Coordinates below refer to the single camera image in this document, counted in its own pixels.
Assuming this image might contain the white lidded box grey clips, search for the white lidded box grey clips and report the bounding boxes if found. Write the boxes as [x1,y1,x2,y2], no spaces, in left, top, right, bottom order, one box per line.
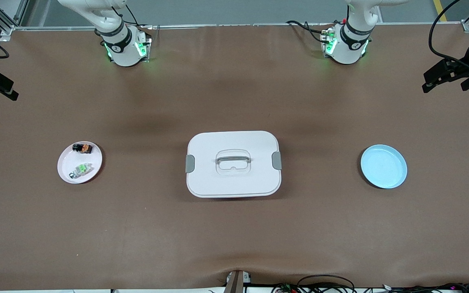
[185,131,283,199]

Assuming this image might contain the light blue round plate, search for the light blue round plate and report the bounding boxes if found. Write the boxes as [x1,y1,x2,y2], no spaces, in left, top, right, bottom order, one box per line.
[360,144,408,189]

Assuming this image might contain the pink round plate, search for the pink round plate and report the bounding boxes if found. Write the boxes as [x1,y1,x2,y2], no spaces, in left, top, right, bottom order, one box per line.
[57,141,103,184]

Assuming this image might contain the green and clear switch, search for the green and clear switch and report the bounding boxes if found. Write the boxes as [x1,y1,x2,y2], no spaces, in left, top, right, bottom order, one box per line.
[69,163,93,179]

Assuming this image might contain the black left arm base cable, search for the black left arm base cable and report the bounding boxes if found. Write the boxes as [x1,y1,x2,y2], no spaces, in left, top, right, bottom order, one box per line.
[286,20,327,43]

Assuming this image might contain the black arm base cable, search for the black arm base cable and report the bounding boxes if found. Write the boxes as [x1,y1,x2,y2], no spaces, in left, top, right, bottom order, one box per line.
[110,4,139,27]
[286,20,327,43]

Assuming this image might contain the black right arm base cable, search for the black right arm base cable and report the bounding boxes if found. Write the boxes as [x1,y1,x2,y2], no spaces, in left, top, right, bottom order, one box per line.
[110,4,139,27]

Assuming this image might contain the black cable bundle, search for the black cable bundle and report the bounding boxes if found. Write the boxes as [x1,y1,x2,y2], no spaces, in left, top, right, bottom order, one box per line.
[271,283,469,293]

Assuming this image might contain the silver table edge rail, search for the silver table edge rail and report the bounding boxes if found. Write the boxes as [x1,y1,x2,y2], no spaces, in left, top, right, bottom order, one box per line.
[15,24,463,31]

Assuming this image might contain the black looped cable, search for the black looped cable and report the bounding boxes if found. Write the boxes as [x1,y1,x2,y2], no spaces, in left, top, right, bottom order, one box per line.
[297,275,355,293]

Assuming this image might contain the camera mount post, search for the camera mount post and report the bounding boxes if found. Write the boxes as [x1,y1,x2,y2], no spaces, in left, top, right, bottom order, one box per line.
[225,270,252,293]

